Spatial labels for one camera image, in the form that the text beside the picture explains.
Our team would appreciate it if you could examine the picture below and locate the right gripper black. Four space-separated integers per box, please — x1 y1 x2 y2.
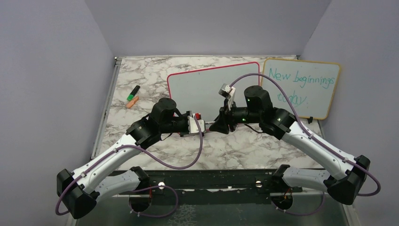
209 98 262 134

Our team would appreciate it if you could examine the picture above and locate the red framed whiteboard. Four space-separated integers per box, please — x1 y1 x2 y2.
167 62 260 122

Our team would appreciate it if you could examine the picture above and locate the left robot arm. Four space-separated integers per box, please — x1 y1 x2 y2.
55 97 205 219

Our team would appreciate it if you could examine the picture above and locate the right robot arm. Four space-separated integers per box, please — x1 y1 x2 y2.
209 84 370 205

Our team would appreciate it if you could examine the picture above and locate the yellow framed written whiteboard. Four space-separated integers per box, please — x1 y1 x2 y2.
261 58 341 120

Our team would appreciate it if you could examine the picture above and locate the orange highlighter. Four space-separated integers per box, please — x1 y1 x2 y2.
126 97 139 109

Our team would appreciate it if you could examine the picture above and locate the green highlighter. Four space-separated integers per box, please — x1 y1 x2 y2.
127 85 140 101

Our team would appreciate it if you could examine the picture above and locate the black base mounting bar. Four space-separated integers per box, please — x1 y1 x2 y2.
86 167 334 203

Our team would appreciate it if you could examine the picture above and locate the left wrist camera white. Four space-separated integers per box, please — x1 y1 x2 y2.
180 113 206 136

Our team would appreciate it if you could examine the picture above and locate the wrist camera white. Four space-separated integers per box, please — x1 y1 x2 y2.
218 83 236 111
180 113 206 136

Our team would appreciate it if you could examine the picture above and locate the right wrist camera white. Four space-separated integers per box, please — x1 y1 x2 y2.
218 83 236 111

